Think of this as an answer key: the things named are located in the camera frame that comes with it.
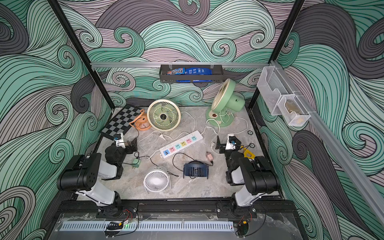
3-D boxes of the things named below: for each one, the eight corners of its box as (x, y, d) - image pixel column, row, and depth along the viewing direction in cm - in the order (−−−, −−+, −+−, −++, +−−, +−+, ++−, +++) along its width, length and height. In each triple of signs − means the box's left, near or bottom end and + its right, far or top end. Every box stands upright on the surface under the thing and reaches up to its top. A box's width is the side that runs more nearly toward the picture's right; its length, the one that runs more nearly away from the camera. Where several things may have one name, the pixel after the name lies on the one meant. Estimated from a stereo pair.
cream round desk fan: (150, 132, 106) (144, 113, 91) (153, 118, 115) (147, 99, 99) (179, 132, 106) (178, 113, 91) (180, 118, 115) (179, 99, 99)
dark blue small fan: (183, 179, 85) (183, 174, 79) (184, 166, 90) (183, 160, 84) (207, 179, 85) (209, 174, 79) (206, 166, 90) (208, 160, 84)
